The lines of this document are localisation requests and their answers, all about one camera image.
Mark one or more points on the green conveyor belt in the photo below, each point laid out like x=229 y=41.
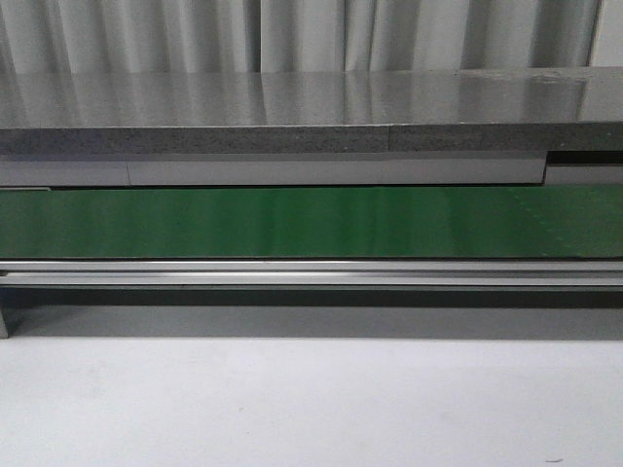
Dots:
x=314 y=222

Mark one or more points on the grey panel under countertop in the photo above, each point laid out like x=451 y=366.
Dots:
x=393 y=168

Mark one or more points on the grey stone countertop slab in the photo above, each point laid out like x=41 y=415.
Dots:
x=538 y=109

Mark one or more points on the grey curtain backdrop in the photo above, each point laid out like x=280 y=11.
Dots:
x=311 y=36

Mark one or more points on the aluminium conveyor frame rail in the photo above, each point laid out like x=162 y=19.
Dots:
x=551 y=300

